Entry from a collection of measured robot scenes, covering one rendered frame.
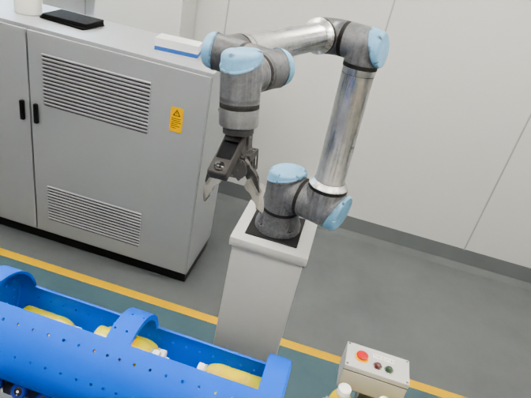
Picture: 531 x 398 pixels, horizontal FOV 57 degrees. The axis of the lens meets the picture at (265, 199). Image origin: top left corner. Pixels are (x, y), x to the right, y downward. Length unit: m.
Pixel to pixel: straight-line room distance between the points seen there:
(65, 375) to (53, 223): 2.26
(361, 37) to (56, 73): 1.90
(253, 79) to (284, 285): 1.14
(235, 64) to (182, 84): 1.65
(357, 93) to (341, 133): 0.15
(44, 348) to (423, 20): 3.11
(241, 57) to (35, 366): 0.91
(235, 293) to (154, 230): 1.18
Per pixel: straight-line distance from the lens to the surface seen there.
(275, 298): 2.07
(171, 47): 2.83
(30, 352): 1.41
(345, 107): 1.68
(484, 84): 3.84
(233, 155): 1.07
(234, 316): 2.19
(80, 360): 1.35
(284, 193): 1.87
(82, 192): 3.28
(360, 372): 1.59
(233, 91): 1.05
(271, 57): 1.13
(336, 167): 1.76
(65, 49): 2.97
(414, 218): 4.20
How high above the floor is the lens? 2.21
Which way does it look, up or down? 30 degrees down
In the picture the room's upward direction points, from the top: 13 degrees clockwise
